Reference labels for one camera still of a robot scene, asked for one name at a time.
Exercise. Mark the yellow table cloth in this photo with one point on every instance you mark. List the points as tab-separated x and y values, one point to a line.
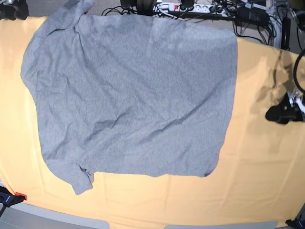
260	175

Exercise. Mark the white power strip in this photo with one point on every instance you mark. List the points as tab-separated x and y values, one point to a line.
173	9

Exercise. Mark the grey t-shirt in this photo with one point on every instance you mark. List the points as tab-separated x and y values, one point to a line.
129	94

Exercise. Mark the black clamp right corner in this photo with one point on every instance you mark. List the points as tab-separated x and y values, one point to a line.
296	223

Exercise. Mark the red black clamp left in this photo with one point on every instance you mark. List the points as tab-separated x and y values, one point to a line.
8	199

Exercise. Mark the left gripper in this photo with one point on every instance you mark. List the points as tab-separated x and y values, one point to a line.
291	108

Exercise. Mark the black power adapter box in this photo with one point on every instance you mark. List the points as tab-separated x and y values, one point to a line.
252	16

